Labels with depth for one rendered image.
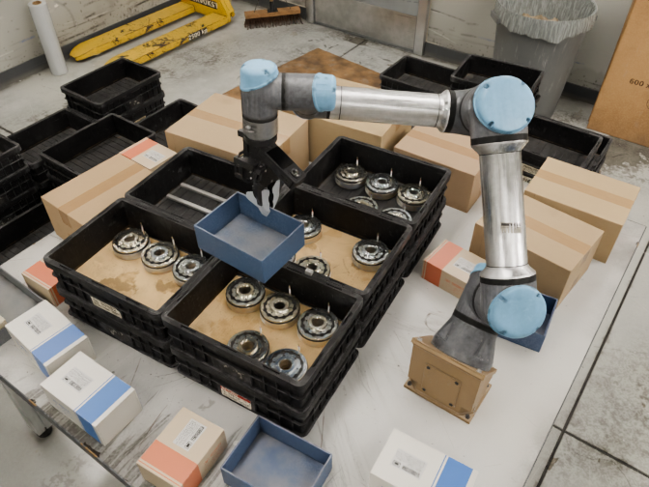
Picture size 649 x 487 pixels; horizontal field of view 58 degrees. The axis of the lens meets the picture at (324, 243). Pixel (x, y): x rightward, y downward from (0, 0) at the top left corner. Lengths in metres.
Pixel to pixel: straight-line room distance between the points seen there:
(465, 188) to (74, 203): 1.25
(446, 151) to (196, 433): 1.23
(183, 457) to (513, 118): 1.00
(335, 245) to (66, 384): 0.79
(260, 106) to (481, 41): 3.39
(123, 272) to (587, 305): 1.33
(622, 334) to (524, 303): 1.60
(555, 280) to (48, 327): 1.38
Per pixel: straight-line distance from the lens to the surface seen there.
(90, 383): 1.57
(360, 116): 1.35
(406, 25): 4.71
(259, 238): 1.40
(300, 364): 1.41
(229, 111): 2.21
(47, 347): 1.68
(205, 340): 1.39
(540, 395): 1.65
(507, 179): 1.26
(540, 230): 1.83
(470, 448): 1.52
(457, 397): 1.50
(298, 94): 1.21
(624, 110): 4.07
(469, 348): 1.41
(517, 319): 1.28
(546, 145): 2.92
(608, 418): 2.57
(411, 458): 1.38
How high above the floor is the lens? 2.01
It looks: 43 degrees down
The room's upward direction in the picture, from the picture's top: straight up
